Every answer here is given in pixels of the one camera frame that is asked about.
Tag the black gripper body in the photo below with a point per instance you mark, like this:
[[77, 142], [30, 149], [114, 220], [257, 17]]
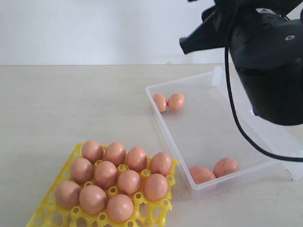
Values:
[[214, 31]]

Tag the brown egg tray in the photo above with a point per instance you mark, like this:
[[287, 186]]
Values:
[[115, 153], [92, 150], [136, 159], [161, 163]]

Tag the brown egg cluster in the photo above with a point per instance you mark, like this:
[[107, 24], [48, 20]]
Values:
[[105, 175], [129, 182]]

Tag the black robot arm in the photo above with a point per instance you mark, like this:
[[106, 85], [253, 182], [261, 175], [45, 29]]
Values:
[[266, 49]]

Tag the clear plastic container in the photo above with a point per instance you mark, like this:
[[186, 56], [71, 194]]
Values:
[[203, 132]]

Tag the brown egg front corner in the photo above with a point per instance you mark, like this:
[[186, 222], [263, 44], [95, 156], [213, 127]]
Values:
[[201, 174]]

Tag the yellow plastic egg tray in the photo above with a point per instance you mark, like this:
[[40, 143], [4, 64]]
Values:
[[146, 213]]

